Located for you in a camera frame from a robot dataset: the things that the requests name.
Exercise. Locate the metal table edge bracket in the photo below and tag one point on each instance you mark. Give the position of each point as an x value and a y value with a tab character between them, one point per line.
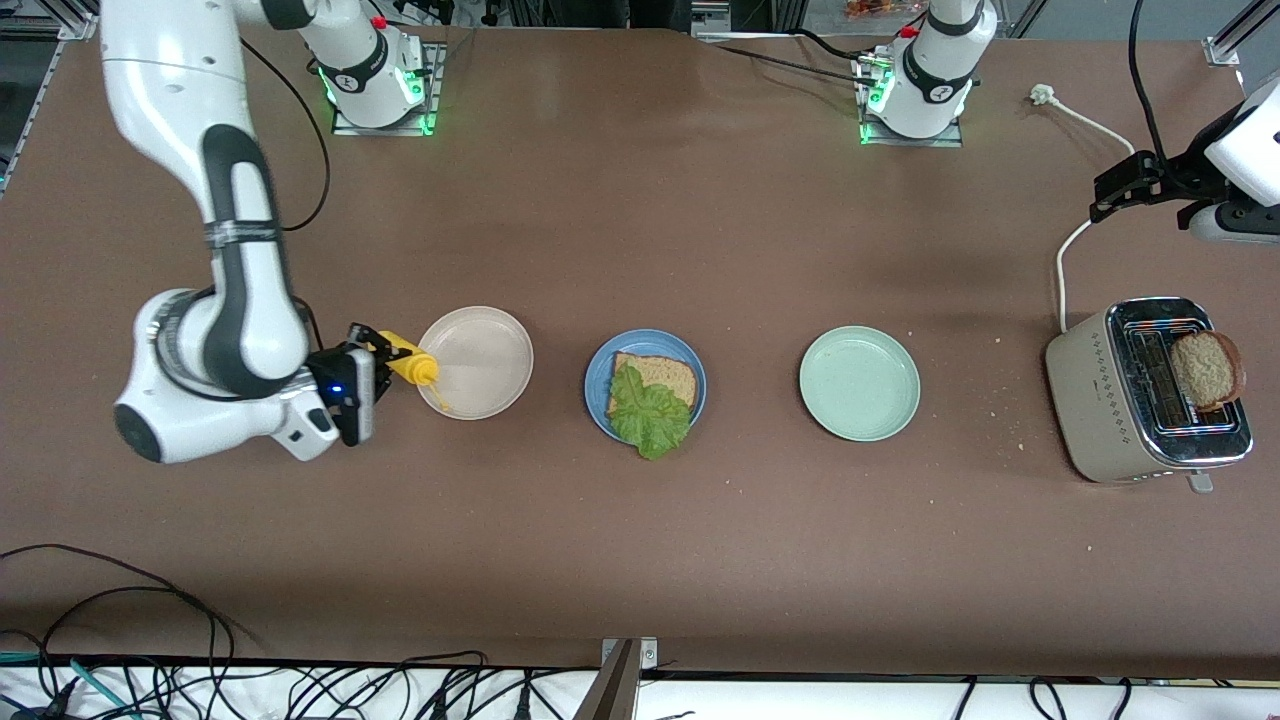
630	652

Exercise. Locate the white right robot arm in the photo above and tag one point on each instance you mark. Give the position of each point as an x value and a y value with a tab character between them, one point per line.
170	60

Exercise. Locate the yellow mustard squeeze bottle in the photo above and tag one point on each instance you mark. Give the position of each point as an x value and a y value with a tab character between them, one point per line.
412	366

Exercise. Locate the aluminium frame profile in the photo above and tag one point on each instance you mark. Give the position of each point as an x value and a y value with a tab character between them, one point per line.
80	20
1225	48

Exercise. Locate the green lettuce leaf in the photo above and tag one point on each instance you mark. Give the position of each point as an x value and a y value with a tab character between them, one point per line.
650	415

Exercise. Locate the green round plate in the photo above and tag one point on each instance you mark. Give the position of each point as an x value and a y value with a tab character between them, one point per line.
859	383

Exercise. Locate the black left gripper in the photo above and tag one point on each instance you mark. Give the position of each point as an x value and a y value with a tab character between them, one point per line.
1172	172

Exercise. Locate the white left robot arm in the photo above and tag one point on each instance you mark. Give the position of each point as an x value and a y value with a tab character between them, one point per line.
930	70

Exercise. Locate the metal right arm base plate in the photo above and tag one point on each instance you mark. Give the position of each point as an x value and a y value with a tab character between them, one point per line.
385	131

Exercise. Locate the brown bread slice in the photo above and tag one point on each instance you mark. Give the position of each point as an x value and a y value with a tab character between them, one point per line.
672	372
1205	370

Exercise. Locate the beige round plate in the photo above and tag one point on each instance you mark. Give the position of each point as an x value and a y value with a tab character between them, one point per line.
490	360

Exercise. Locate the orange packet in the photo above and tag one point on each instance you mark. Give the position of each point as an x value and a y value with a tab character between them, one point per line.
870	8

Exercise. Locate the blue round plate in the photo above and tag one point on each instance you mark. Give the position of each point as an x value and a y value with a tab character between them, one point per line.
596	385

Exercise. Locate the beige chrome toaster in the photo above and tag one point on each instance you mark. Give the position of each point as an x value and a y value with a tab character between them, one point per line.
1095	400

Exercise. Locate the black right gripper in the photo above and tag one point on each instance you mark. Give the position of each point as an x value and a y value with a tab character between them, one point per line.
337	364

